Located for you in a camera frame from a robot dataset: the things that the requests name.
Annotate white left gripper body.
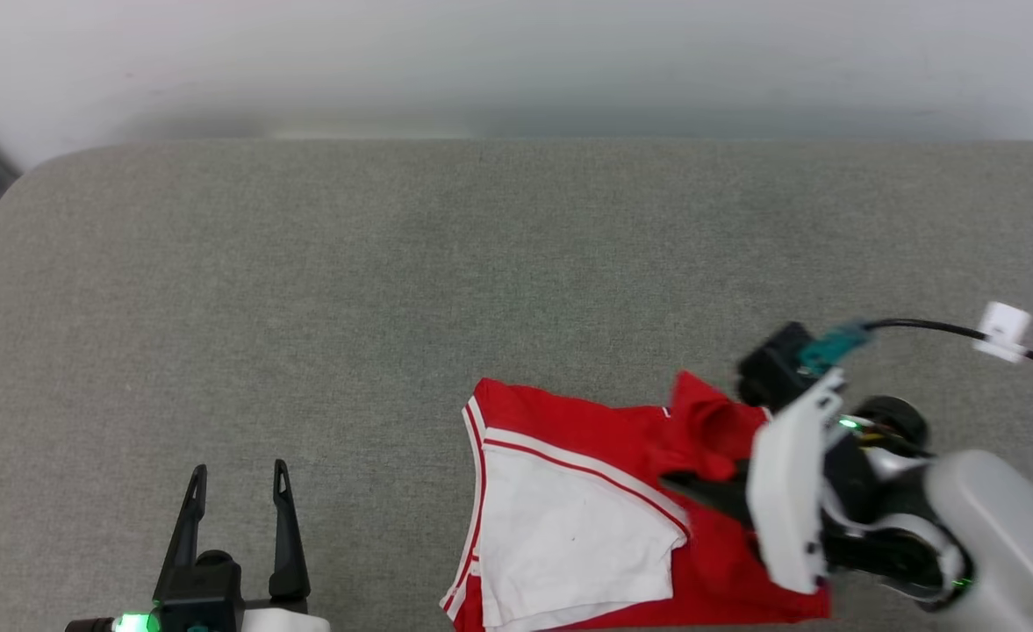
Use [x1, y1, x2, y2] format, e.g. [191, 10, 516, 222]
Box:
[64, 599, 333, 632]

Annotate teal cable connector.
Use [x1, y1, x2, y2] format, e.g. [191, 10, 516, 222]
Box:
[795, 320, 875, 376]

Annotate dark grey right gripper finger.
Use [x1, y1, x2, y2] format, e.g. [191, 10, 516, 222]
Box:
[660, 472, 754, 529]

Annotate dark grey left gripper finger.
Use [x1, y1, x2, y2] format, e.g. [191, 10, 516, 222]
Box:
[154, 464, 211, 605]
[268, 458, 312, 605]

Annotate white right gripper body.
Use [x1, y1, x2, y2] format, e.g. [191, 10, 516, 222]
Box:
[744, 367, 879, 598]

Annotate white cable clip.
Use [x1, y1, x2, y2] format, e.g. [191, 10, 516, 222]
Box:
[972, 300, 1033, 363]

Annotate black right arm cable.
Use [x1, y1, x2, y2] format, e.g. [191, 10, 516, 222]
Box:
[863, 318, 1033, 384]

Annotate red and white jersey garment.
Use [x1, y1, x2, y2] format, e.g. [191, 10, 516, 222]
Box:
[439, 369, 833, 632]

